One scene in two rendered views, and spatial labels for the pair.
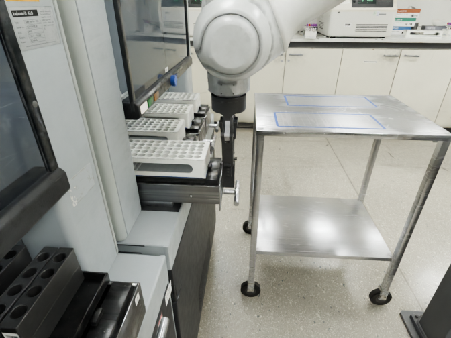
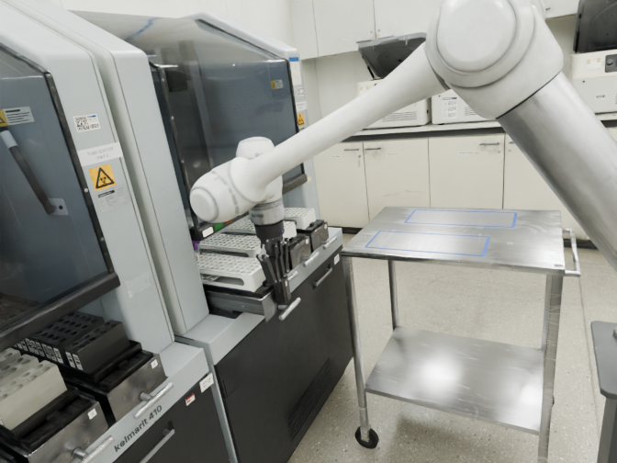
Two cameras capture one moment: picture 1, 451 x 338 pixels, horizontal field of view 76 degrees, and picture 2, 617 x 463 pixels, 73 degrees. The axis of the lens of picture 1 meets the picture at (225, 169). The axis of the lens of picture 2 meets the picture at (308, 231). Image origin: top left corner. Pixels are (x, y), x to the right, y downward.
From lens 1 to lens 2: 63 cm
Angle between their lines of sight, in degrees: 26
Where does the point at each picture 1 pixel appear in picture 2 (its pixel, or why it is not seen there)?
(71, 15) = (141, 183)
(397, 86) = not seen: outside the picture
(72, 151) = (132, 264)
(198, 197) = (249, 308)
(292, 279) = (429, 441)
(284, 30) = (241, 191)
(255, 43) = (211, 204)
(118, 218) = (177, 315)
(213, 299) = (325, 440)
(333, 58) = not seen: hidden behind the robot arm
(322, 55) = not seen: hidden behind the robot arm
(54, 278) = (105, 335)
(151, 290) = (178, 367)
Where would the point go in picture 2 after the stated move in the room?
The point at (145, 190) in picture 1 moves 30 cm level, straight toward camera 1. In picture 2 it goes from (212, 297) to (169, 366)
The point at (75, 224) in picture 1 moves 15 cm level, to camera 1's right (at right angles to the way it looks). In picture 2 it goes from (129, 309) to (181, 316)
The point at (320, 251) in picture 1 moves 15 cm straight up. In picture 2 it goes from (442, 403) to (441, 366)
